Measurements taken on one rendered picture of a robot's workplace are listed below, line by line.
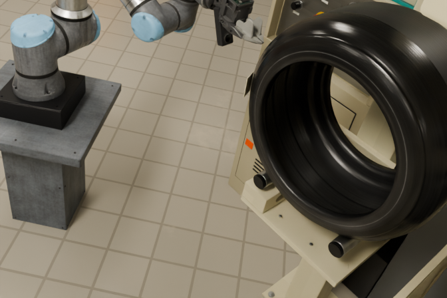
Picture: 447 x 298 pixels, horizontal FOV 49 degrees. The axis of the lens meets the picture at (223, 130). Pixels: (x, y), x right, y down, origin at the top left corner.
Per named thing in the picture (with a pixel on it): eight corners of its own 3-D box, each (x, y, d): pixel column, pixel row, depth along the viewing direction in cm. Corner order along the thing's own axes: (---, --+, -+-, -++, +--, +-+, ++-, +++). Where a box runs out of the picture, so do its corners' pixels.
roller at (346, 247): (415, 201, 144) (402, 201, 147) (410, 186, 143) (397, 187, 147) (344, 259, 123) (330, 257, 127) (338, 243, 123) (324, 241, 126)
